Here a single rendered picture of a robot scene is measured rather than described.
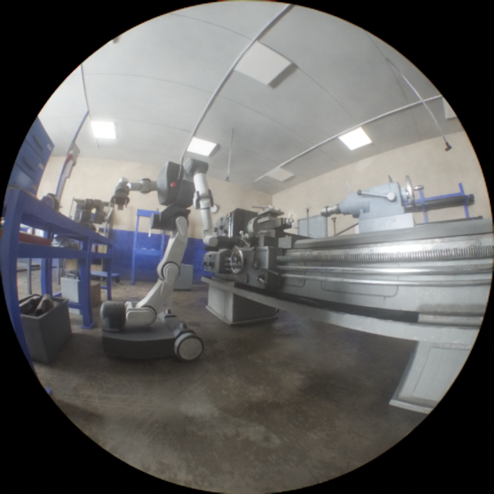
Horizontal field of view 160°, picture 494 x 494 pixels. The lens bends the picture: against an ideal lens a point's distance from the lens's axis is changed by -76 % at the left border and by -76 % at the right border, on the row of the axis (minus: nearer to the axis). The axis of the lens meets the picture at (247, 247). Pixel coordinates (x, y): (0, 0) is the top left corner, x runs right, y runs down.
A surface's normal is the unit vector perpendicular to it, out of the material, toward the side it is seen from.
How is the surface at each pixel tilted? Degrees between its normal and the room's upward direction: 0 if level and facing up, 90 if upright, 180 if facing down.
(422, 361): 90
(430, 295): 90
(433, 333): 90
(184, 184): 101
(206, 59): 180
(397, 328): 90
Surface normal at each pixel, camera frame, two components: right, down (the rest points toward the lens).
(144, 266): 0.52, -0.06
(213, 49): -0.05, 0.99
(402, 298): -0.85, -0.09
